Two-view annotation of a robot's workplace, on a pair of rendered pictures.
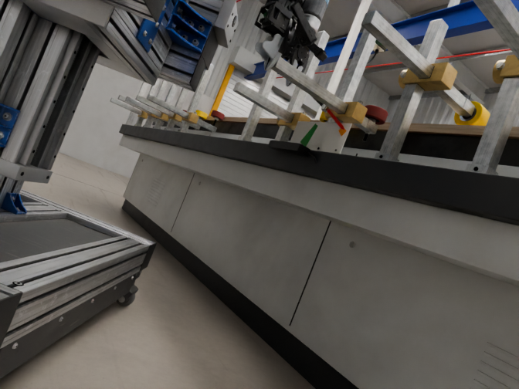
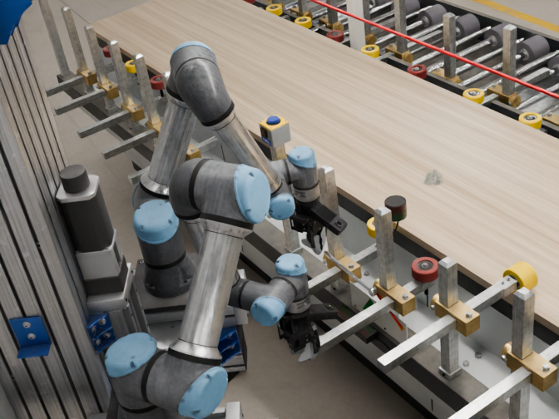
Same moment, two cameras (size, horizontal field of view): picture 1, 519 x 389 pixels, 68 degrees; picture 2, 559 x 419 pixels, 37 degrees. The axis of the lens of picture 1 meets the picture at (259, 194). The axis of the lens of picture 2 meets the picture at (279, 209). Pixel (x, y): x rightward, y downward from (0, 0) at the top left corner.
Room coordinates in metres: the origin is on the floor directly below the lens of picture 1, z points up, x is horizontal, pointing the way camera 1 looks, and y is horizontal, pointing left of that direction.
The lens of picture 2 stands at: (-0.64, 0.00, 2.49)
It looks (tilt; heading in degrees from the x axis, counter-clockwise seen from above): 35 degrees down; 4
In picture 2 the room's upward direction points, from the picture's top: 9 degrees counter-clockwise
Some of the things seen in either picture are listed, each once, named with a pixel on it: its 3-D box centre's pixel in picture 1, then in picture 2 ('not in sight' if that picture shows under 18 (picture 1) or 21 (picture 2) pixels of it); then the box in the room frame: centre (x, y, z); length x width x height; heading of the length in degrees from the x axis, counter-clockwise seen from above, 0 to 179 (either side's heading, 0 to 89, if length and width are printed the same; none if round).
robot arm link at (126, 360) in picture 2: not in sight; (137, 368); (0.66, 0.46, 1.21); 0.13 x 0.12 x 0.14; 61
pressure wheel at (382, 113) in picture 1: (370, 125); (425, 278); (1.25, -0.25, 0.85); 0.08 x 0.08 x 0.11
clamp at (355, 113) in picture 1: (344, 113); (394, 294); (1.21, -0.15, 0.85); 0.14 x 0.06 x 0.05; 34
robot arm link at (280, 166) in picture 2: not in sight; (269, 179); (1.33, 0.16, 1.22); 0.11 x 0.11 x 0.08; 11
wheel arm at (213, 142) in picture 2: (183, 114); (179, 158); (2.20, 0.57, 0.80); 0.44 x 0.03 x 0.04; 124
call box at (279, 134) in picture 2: not in sight; (274, 132); (1.65, 0.14, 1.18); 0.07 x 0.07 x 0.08; 34
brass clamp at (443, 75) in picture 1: (425, 78); (454, 313); (1.00, -0.29, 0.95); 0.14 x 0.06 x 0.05; 34
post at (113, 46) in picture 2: (166, 104); (125, 91); (2.68, 0.83, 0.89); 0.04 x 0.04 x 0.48; 34
